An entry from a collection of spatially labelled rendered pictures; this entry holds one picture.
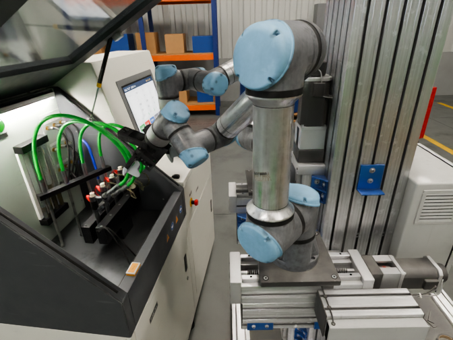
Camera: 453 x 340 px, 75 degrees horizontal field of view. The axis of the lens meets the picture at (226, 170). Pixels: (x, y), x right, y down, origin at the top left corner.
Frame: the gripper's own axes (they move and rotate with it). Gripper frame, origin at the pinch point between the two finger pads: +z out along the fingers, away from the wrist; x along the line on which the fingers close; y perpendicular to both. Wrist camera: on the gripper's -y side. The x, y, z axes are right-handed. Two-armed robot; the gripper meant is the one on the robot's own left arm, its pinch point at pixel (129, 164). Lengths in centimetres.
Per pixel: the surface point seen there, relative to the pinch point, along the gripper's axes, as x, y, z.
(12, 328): -51, 6, 44
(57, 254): -36.5, 2.3, 4.4
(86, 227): -14.4, 2.3, 29.4
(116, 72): 51, -36, 15
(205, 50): 482, -60, 205
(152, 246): -13.8, 25.2, 12.0
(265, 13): 650, -20, 127
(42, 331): -48, 14, 37
